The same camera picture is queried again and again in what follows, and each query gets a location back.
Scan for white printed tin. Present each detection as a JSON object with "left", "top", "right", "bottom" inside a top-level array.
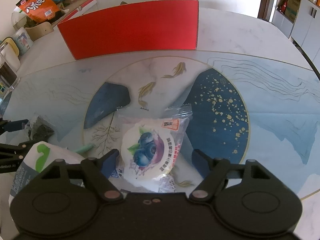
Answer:
[{"left": 11, "top": 27, "right": 34, "bottom": 55}]

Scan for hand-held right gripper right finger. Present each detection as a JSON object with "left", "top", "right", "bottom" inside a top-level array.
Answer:
[{"left": 189, "top": 149, "right": 272, "bottom": 202}]

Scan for marble patterned desktop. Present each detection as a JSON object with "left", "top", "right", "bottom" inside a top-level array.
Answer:
[{"left": 0, "top": 7, "right": 320, "bottom": 214}]

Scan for white side cabinet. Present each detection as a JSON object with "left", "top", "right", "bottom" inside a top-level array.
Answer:
[{"left": 51, "top": 0, "right": 100, "bottom": 27}]

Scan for green yellow tissue box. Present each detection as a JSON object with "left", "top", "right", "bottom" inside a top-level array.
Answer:
[{"left": 0, "top": 37, "right": 20, "bottom": 58}]

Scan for blueberry jelly cup packet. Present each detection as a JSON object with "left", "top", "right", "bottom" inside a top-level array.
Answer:
[{"left": 116, "top": 105, "right": 193, "bottom": 193}]

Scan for beige wooden holder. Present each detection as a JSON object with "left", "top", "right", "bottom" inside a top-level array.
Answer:
[{"left": 25, "top": 22, "right": 54, "bottom": 42}]

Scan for light green wrapper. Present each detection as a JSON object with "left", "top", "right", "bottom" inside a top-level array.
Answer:
[{"left": 74, "top": 143, "right": 97, "bottom": 155}]

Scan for white grey snack bag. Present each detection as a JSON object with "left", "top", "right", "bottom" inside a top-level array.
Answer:
[{"left": 9, "top": 141, "right": 87, "bottom": 205}]

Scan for clear glass vase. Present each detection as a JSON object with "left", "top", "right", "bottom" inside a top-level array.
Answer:
[{"left": 11, "top": 5, "right": 33, "bottom": 29}]

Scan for glass jar dark contents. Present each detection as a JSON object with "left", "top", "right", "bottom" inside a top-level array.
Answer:
[{"left": 0, "top": 42, "right": 20, "bottom": 90}]

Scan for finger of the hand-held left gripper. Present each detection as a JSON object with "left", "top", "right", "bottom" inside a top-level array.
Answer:
[
  {"left": 0, "top": 142, "right": 34, "bottom": 161},
  {"left": 0, "top": 119, "right": 28, "bottom": 133}
]

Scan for orange snack bag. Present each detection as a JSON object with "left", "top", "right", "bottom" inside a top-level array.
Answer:
[{"left": 15, "top": 0, "right": 62, "bottom": 22}]

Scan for white packet blue logo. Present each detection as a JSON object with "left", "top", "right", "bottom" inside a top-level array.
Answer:
[{"left": 110, "top": 166, "right": 127, "bottom": 181}]

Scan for grey white shoe cabinet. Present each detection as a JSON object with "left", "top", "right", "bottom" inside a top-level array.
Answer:
[{"left": 271, "top": 0, "right": 320, "bottom": 63}]

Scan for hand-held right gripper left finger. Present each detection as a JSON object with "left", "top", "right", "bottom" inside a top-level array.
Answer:
[{"left": 37, "top": 149, "right": 124, "bottom": 203}]

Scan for red cardboard box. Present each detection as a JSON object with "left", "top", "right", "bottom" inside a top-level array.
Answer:
[{"left": 57, "top": 0, "right": 200, "bottom": 60}]

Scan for large cardboard box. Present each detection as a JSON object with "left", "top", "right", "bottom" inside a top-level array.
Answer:
[{"left": 285, "top": 0, "right": 300, "bottom": 22}]

